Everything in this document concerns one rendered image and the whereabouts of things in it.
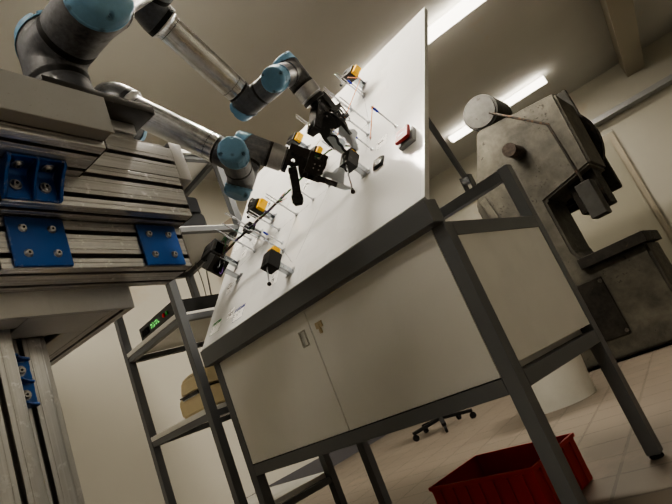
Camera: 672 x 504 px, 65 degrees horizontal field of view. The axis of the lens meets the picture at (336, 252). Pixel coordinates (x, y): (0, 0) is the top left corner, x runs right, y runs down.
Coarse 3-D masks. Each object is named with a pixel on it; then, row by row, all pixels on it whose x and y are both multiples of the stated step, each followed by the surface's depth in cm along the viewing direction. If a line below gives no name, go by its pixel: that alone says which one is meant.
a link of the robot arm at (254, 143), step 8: (240, 136) 146; (248, 136) 147; (256, 136) 148; (248, 144) 146; (256, 144) 147; (264, 144) 147; (272, 144) 148; (256, 152) 147; (264, 152) 147; (256, 160) 147; (264, 160) 148
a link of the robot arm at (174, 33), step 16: (144, 16) 136; (160, 16) 137; (176, 16) 142; (160, 32) 139; (176, 32) 141; (192, 32) 144; (176, 48) 143; (192, 48) 144; (208, 48) 147; (192, 64) 147; (208, 64) 147; (224, 64) 150; (208, 80) 151; (224, 80) 150; (240, 80) 153; (240, 96) 154; (256, 96) 154; (240, 112) 157; (256, 112) 159
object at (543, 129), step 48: (480, 96) 432; (480, 144) 429; (528, 144) 405; (576, 144) 383; (528, 192) 406; (576, 192) 397; (576, 240) 410; (624, 240) 360; (624, 288) 367; (624, 336) 368
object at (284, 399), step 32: (288, 320) 174; (256, 352) 187; (288, 352) 175; (256, 384) 188; (288, 384) 176; (320, 384) 166; (256, 416) 190; (288, 416) 178; (320, 416) 167; (256, 448) 191; (288, 448) 179
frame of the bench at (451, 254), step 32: (448, 224) 132; (480, 224) 144; (512, 224) 158; (448, 256) 131; (480, 288) 128; (576, 288) 168; (480, 320) 126; (512, 352) 124; (576, 352) 146; (608, 352) 161; (224, 384) 202; (512, 384) 122; (416, 416) 141; (544, 416) 121; (640, 416) 155; (320, 448) 168; (544, 448) 118; (256, 480) 192; (576, 480) 117
